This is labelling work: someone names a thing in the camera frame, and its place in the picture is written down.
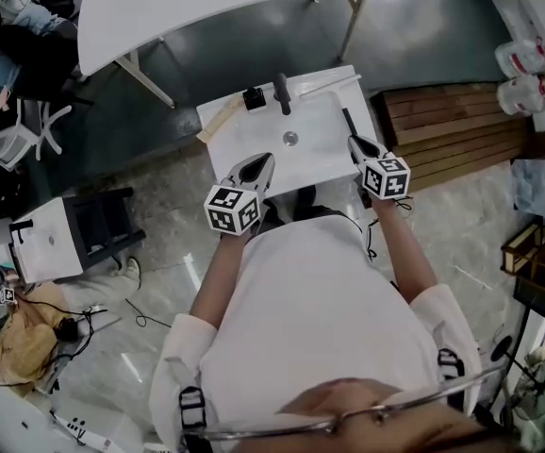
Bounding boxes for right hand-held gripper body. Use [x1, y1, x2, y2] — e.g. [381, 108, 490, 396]
[358, 156, 412, 210]

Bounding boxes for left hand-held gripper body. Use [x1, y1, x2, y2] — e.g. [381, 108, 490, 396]
[202, 178, 270, 239]

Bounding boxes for white squeegee black handle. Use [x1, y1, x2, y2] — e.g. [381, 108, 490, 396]
[299, 74, 364, 139]

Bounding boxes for person's left forearm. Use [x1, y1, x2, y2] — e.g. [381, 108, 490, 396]
[190, 233, 255, 332]

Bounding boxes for person's right forearm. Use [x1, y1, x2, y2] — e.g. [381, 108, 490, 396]
[371, 198, 439, 304]

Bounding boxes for white sink vanity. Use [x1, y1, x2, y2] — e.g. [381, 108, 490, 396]
[195, 64, 383, 203]

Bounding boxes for person's black trousers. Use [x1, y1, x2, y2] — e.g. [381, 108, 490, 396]
[261, 183, 345, 225]

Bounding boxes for black square soap dish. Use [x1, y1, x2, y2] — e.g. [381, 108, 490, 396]
[241, 87, 267, 112]

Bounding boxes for wooden slatted platform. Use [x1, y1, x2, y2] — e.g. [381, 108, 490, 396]
[370, 81, 536, 193]

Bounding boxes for black faucet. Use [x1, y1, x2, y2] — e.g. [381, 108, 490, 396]
[272, 72, 294, 117]

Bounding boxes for person's white shirt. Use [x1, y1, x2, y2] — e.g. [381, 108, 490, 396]
[148, 214, 484, 453]

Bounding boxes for clear plastic wrapped bundle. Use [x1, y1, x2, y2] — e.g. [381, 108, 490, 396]
[509, 158, 545, 224]

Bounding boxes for white plastic bags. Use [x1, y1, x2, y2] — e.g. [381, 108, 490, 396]
[496, 74, 545, 117]

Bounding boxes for white plastic jug red label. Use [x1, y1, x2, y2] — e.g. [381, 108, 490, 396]
[494, 37, 545, 77]

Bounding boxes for white sink on black stand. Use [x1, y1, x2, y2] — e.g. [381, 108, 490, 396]
[9, 186, 148, 285]

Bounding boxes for black office chair white base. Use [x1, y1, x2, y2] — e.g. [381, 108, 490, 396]
[0, 97, 74, 173]

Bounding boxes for person's head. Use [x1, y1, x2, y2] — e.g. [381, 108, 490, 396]
[239, 377, 528, 453]

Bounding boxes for black standing fan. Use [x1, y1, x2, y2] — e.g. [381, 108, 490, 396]
[490, 334, 545, 423]

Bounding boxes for white flat box black dots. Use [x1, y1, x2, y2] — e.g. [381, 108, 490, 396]
[47, 410, 114, 453]

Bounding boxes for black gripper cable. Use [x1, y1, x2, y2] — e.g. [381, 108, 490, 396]
[363, 194, 416, 264]

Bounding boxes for black floor cable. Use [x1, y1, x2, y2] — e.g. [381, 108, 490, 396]
[124, 296, 173, 330]

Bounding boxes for wooden frame rack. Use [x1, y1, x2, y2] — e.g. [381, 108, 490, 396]
[500, 216, 545, 293]

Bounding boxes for tangle of black cables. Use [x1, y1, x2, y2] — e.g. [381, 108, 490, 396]
[17, 299, 124, 387]

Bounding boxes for black harness strap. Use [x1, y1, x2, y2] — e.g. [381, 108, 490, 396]
[177, 385, 207, 453]
[437, 347, 467, 414]

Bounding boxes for person's metal frame glasses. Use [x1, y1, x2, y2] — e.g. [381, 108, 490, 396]
[182, 362, 529, 444]

